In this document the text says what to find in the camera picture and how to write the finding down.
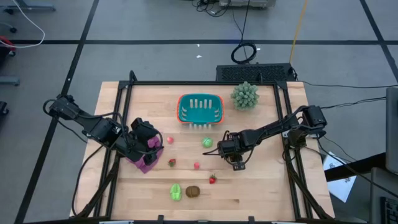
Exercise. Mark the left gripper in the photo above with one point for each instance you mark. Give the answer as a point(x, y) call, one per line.
point(141, 133)

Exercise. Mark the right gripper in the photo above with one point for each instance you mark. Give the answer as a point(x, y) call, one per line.
point(230, 147)

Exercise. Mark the green toy lime half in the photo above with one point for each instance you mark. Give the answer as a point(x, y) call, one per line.
point(207, 142)

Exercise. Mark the pink toy peach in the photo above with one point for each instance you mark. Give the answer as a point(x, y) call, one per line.
point(169, 140)
point(196, 165)

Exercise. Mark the teal basket orange rim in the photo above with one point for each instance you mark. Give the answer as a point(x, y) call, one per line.
point(200, 115)

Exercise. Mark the red toy strawberry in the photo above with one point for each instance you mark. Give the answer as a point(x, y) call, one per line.
point(171, 162)
point(212, 179)

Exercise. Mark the brown toy kiwi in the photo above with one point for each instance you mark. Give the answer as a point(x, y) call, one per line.
point(192, 191)

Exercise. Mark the green toy pepper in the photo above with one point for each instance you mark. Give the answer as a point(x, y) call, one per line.
point(175, 192)

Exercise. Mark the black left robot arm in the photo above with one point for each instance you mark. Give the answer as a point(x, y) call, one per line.
point(96, 127)

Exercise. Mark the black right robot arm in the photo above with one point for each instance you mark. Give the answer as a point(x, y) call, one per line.
point(273, 127)

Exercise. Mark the purple cloth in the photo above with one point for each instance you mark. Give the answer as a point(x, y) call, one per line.
point(144, 168)

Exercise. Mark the artificial succulent in pot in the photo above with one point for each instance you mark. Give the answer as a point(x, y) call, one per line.
point(245, 96)

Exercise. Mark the white paper sheet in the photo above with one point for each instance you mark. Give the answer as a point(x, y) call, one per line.
point(340, 186)

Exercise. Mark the black object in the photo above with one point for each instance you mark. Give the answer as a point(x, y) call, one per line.
point(3, 109)

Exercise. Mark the grey furniture foot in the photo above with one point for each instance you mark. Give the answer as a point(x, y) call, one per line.
point(9, 81)

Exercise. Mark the grey device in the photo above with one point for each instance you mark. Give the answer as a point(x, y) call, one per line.
point(247, 3)

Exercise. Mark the red object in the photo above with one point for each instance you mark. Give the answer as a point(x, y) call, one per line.
point(6, 42)

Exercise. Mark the black chair caster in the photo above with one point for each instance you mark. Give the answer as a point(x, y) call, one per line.
point(12, 30)

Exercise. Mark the grey furniture base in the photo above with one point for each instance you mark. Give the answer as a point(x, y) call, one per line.
point(34, 7)

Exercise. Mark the grey monitor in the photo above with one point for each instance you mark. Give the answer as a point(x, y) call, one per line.
point(392, 130)

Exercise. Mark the black keyboard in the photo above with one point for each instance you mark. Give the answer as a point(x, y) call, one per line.
point(390, 211)

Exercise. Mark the black aluminium table frame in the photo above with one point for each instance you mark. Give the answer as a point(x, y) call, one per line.
point(202, 83)

